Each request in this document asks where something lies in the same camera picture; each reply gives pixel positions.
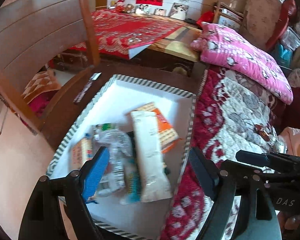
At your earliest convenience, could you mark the clear bag of dried dates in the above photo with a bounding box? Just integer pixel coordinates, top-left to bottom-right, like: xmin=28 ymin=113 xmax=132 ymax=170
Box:
xmin=94 ymin=128 xmax=133 ymax=197

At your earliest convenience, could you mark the dark green cracker pack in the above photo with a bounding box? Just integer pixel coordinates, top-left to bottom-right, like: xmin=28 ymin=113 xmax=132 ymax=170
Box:
xmin=120 ymin=131 xmax=141 ymax=205

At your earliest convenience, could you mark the small green white snack pack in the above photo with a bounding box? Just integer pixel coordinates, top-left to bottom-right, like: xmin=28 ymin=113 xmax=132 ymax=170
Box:
xmin=93 ymin=123 xmax=119 ymax=135

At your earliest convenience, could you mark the orange soda cracker pack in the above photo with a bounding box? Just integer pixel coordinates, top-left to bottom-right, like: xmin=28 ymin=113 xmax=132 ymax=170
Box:
xmin=126 ymin=102 xmax=180 ymax=154

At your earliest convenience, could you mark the long white snack pack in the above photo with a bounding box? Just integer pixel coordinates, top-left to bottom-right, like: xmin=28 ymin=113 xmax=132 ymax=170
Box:
xmin=130 ymin=111 xmax=172 ymax=203

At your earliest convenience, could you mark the Hokkaido cracker pack blue white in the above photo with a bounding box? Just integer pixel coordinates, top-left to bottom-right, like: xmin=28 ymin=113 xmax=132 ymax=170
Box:
xmin=70 ymin=137 xmax=93 ymax=170

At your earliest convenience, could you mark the person's right hand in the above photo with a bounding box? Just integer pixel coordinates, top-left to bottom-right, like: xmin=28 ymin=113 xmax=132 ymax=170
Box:
xmin=277 ymin=211 xmax=300 ymax=239

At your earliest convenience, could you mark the silver grey snack pack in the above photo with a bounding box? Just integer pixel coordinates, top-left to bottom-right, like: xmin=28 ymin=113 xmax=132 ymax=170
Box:
xmin=254 ymin=124 xmax=287 ymax=154

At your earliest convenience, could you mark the pink plastic bag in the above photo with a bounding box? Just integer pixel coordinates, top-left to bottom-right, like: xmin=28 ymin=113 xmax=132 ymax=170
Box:
xmin=279 ymin=127 xmax=300 ymax=157

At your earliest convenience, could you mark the floral fleece blanket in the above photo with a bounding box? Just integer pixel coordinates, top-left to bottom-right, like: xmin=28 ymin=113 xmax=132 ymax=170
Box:
xmin=160 ymin=66 xmax=286 ymax=239

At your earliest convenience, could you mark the white striped tray box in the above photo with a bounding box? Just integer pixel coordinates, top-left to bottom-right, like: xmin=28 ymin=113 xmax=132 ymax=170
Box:
xmin=46 ymin=74 xmax=196 ymax=239

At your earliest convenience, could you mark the dark wooden side table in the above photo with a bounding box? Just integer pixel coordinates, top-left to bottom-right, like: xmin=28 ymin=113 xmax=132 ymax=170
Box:
xmin=42 ymin=62 xmax=202 ymax=158

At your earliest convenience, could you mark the brown checkered cushion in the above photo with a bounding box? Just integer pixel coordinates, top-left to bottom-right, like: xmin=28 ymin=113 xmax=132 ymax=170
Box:
xmin=21 ymin=69 xmax=62 ymax=104

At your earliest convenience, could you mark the teal bag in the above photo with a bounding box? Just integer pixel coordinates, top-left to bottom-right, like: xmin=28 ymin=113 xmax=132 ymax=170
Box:
xmin=274 ymin=43 xmax=293 ymax=68

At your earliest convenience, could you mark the pink penguin quilt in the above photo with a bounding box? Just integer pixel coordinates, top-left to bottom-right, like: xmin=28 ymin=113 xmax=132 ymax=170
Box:
xmin=191 ymin=22 xmax=293 ymax=105

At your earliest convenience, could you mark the wooden cabinet table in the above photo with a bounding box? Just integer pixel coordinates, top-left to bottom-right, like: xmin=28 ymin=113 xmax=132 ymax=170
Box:
xmin=129 ymin=13 xmax=203 ymax=77

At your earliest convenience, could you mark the red embroidered tablecloth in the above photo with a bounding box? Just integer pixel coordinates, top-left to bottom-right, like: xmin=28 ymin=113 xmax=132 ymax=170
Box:
xmin=70 ymin=8 xmax=186 ymax=61

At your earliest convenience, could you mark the wooden shelf rack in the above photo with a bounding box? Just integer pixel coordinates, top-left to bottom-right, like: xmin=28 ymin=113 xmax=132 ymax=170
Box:
xmin=212 ymin=1 xmax=244 ymax=32

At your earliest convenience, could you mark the wooden chair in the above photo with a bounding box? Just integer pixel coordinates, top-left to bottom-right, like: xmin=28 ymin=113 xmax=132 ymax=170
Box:
xmin=0 ymin=0 xmax=100 ymax=133

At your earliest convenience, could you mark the large wedding photo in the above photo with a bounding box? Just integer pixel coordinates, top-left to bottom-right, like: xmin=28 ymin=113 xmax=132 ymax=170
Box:
xmin=169 ymin=3 xmax=189 ymax=21

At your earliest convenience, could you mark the teddy bear plush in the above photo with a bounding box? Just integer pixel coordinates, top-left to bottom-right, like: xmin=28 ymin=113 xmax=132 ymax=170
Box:
xmin=124 ymin=4 xmax=135 ymax=14

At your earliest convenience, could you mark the small framed photo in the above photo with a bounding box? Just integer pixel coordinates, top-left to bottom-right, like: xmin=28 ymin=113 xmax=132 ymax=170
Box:
xmin=154 ymin=8 xmax=167 ymax=16

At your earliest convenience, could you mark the santa plush toy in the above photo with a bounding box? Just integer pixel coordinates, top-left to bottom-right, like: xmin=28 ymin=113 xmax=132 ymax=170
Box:
xmin=115 ymin=0 xmax=126 ymax=13

